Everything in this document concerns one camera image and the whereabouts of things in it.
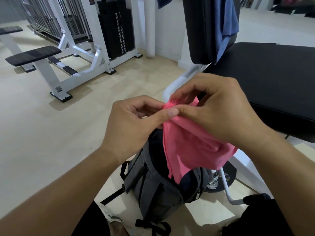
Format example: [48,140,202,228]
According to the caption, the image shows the person's left hand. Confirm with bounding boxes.
[100,95,179,165]

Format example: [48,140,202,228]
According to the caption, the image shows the person's right hand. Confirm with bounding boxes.
[170,73,271,151]

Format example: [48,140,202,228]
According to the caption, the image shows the pink cloth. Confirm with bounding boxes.
[161,96,238,185]

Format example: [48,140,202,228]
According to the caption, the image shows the person's left forearm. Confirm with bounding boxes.
[0,147,120,236]

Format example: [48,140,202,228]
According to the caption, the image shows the person's right forearm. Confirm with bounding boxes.
[235,128,315,236]

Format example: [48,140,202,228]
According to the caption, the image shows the grey backpack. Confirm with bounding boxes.
[100,128,210,236]

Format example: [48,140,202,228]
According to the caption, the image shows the black bench wheel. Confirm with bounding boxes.
[204,161,237,193]

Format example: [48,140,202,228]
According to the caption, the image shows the black bench backrest pad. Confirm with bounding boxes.
[182,0,241,65]

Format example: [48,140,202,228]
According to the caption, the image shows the black bench seat pad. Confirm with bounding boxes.
[203,42,315,143]

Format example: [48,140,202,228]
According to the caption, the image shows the white pillar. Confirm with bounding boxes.
[143,0,157,59]

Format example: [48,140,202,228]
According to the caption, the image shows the blue towel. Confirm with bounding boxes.
[214,0,240,65]

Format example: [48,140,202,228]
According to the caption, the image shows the black weight stack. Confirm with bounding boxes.
[97,0,135,60]

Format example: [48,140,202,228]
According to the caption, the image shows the person's white shoe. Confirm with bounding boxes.
[100,203,125,225]

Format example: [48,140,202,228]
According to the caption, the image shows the person's black shorts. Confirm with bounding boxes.
[71,193,294,236]

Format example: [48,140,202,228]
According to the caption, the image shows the grey metal rack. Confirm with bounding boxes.
[16,0,93,45]

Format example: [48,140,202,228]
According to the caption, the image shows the small black machine pad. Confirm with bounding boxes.
[0,26,23,36]

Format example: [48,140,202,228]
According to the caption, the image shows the white weight machine frame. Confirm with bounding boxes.
[0,0,144,103]

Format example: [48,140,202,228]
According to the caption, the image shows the black foam handle grip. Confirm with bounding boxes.
[242,193,272,207]

